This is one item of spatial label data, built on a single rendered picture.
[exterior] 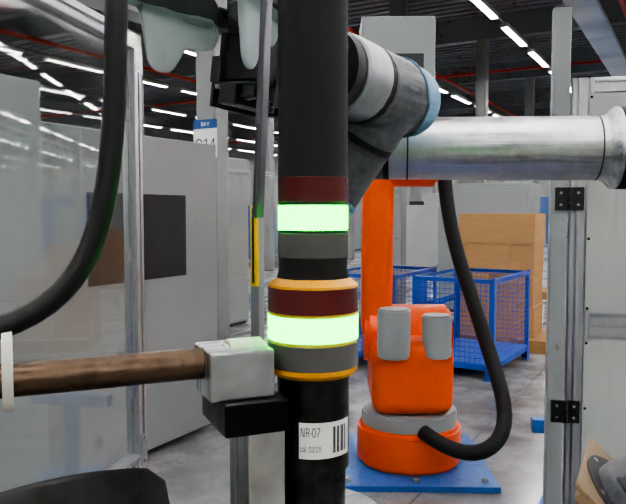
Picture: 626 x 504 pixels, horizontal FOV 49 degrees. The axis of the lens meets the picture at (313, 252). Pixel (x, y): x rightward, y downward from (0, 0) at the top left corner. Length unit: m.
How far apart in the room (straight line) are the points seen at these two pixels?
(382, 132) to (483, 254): 7.74
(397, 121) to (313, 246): 0.39
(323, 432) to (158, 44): 0.33
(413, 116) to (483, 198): 10.34
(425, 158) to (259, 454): 0.56
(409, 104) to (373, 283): 3.75
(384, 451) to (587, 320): 2.39
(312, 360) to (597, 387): 1.93
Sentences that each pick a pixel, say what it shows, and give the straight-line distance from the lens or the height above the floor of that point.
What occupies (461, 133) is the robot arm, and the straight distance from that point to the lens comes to 0.83.
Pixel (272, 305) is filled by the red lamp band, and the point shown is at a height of 1.57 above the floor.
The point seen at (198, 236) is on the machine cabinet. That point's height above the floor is 1.44.
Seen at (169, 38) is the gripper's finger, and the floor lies 1.74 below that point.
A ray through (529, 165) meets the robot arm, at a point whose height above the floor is 1.67.
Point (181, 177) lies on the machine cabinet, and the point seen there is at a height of 1.85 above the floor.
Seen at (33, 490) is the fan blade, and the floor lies 1.45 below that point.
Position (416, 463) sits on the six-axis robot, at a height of 0.12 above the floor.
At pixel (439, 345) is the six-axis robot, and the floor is 0.82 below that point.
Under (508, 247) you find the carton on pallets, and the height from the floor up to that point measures 1.19.
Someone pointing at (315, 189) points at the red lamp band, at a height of 1.62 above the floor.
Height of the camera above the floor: 1.61
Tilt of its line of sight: 3 degrees down
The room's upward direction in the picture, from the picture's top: straight up
